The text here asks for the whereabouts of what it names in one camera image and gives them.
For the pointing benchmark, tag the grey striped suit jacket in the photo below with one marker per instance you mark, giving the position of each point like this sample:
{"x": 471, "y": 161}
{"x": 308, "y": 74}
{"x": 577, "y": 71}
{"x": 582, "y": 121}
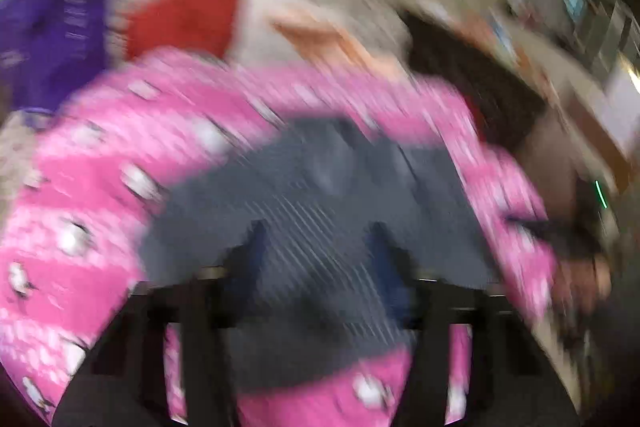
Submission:
{"x": 310, "y": 187}

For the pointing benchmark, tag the red heart-shaped pillow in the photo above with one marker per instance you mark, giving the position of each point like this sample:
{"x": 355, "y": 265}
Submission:
{"x": 185, "y": 17}

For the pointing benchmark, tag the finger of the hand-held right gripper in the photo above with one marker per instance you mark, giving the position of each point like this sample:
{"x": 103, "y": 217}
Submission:
{"x": 530, "y": 224}

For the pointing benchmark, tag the peach fringed cloth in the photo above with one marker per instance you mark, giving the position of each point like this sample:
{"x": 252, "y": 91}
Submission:
{"x": 320, "y": 37}

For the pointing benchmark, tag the pink penguin print blanket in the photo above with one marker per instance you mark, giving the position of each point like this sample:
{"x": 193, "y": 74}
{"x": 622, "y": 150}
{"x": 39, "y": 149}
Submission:
{"x": 90, "y": 187}

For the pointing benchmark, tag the dark carved wooden cabinet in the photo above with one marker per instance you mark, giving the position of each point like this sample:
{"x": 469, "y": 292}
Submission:
{"x": 465, "y": 72}

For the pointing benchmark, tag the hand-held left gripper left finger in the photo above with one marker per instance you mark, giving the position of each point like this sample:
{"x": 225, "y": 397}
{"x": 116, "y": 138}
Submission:
{"x": 252, "y": 247}

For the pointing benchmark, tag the brown wooden furniture panel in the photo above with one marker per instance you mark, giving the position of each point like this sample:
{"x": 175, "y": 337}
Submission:
{"x": 600, "y": 142}

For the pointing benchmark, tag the white pillow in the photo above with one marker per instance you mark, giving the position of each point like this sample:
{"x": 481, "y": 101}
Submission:
{"x": 255, "y": 32}

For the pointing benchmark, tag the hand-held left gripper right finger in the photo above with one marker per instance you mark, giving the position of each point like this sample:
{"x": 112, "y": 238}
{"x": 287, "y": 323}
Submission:
{"x": 385, "y": 264}

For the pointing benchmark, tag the person's right hand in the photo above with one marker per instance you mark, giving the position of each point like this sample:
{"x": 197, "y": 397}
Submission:
{"x": 580, "y": 282}

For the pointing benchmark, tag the purple tote bag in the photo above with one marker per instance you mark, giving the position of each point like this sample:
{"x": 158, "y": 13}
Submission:
{"x": 55, "y": 32}

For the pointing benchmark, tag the cluttered bottles and packets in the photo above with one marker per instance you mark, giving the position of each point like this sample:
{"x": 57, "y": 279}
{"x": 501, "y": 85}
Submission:
{"x": 500, "y": 32}

